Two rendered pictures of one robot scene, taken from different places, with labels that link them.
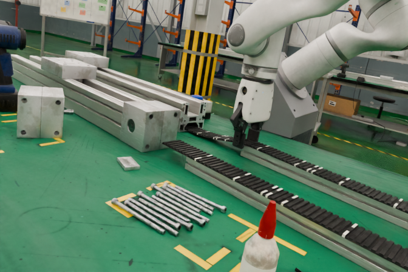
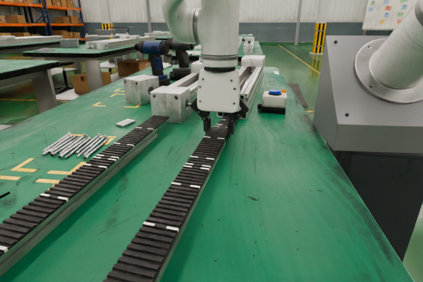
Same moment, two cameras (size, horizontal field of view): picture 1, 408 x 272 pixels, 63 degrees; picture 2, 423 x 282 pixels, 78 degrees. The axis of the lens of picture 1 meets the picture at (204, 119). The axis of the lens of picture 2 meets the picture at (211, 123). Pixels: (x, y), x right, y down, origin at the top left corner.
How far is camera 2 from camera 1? 83 cm
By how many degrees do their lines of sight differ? 60
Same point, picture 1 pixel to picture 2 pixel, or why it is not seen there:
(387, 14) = not seen: outside the picture
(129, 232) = (40, 146)
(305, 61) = (388, 46)
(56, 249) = (17, 140)
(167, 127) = (170, 106)
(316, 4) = not seen: outside the picture
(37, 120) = (130, 93)
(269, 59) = (206, 46)
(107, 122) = not seen: hidden behind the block
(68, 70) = (194, 67)
